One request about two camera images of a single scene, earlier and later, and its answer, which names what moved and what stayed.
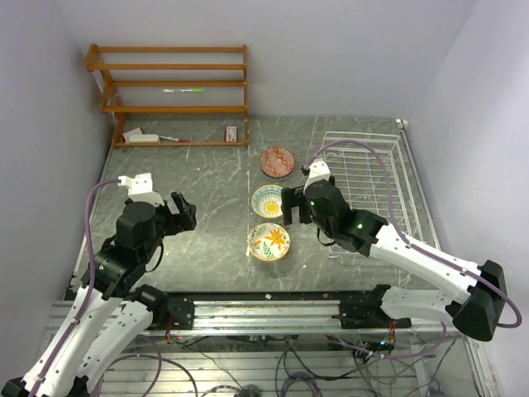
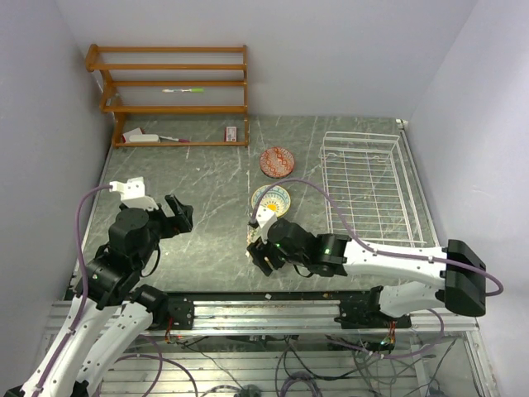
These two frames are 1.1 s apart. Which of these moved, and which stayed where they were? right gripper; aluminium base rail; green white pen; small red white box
Moved: right gripper
Stayed: green white pen; small red white box; aluminium base rail
